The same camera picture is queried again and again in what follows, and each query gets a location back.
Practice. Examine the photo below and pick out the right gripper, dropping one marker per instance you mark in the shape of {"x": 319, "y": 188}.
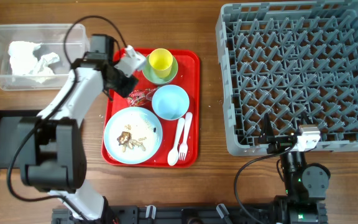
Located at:
{"x": 267, "y": 136}

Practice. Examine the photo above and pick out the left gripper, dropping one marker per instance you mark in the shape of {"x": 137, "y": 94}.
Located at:
{"x": 124, "y": 90}

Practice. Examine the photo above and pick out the red snack wrapper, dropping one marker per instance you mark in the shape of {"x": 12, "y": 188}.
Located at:
{"x": 140, "y": 97}

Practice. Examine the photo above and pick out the yellow plastic cup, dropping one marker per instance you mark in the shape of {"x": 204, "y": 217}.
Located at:
{"x": 161, "y": 61}

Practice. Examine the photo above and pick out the light blue bowl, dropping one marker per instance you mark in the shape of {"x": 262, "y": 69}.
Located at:
{"x": 170, "y": 102}

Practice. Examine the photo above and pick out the white napkin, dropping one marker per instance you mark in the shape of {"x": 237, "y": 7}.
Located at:
{"x": 24, "y": 63}

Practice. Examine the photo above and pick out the white plastic spoon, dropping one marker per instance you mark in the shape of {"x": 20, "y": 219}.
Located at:
{"x": 173, "y": 154}

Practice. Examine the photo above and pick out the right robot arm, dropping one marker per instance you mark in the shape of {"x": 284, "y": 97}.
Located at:
{"x": 306, "y": 184}

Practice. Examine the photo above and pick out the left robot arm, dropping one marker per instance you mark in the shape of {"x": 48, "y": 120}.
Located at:
{"x": 51, "y": 155}

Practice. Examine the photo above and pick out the grey dishwasher rack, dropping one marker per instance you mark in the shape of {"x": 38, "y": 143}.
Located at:
{"x": 293, "y": 61}

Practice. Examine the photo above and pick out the green plastic bowl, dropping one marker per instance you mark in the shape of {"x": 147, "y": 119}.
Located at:
{"x": 149, "y": 74}

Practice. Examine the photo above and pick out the light blue plate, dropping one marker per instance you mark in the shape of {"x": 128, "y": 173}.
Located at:
{"x": 112, "y": 130}

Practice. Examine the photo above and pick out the food scraps on plate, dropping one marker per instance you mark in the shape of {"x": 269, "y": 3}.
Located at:
{"x": 137, "y": 136}

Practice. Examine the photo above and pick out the red serving tray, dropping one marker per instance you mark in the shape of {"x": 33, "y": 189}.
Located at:
{"x": 188, "y": 78}

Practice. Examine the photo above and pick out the clear plastic bin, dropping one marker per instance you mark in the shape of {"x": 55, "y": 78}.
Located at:
{"x": 50, "y": 37}

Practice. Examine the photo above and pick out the white plastic fork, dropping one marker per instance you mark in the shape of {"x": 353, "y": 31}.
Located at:
{"x": 183, "y": 149}

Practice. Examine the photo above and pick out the black plastic tray bin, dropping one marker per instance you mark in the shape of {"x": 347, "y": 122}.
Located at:
{"x": 9, "y": 135}

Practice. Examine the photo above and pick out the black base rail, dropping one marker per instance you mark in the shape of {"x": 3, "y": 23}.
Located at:
{"x": 134, "y": 214}

